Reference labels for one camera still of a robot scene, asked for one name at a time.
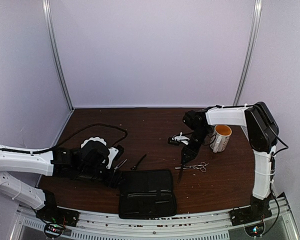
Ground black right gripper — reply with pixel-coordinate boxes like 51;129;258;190
182;126;212;164

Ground left aluminium frame post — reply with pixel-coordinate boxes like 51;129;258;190
42;0;74;112

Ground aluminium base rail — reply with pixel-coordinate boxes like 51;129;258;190
13;192;297;240

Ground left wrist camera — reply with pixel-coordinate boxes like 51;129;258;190
106;144;125;169

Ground aluminium frame post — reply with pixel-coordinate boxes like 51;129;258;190
42;0;74;112
233;0;262;106

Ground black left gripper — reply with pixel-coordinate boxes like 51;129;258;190
78;164;128;189

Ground silver scissors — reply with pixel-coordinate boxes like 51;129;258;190
114;159;128;171
174;162;209;173

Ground white scalloped bowl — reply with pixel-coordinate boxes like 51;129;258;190
80;136;108;150

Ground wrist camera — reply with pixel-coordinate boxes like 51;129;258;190
106;144;125;169
167;131;190;146

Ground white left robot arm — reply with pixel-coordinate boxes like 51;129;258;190
0;137;124;222

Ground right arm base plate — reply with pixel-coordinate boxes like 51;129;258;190
229;206;272;238

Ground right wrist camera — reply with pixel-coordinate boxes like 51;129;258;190
167;131;190;146

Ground white patterned mug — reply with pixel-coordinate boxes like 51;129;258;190
209;124;232;153

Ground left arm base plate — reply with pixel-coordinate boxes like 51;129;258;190
33;206;80;239

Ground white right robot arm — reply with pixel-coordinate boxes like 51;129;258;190
180;101;280;221

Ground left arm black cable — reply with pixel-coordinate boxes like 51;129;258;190
49;124;129;151

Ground black zip tool case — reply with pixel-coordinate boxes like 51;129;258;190
118;169;177;220

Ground right aluminium frame post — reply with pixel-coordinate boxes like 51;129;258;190
233;0;262;106

